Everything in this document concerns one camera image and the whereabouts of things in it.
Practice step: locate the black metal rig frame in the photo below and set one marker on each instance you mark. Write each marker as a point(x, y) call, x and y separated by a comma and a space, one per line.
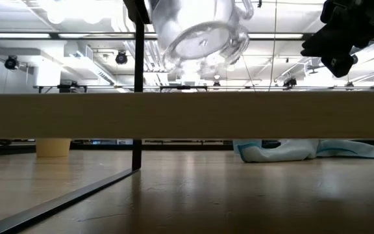
point(180, 147)

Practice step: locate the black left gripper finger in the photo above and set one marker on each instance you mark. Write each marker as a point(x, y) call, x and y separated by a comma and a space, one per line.
point(136, 11)

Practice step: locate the clear glass mug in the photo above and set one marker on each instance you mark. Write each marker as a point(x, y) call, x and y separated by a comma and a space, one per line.
point(203, 39)

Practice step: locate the long ceiling light strip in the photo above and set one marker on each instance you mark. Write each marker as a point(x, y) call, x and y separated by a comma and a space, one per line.
point(17, 35)

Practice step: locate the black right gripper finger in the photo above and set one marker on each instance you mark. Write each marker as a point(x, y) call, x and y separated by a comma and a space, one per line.
point(326, 42)
point(339, 66)

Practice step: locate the black ceiling spotlight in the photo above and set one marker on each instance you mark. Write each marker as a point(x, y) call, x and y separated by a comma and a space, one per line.
point(121, 58)
point(11, 62)

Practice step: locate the light blue white cloth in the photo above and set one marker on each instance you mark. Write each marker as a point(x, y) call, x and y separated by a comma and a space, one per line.
point(287, 151)

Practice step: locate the small yellow cup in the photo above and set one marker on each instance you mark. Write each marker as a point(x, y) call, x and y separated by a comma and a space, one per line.
point(53, 148)

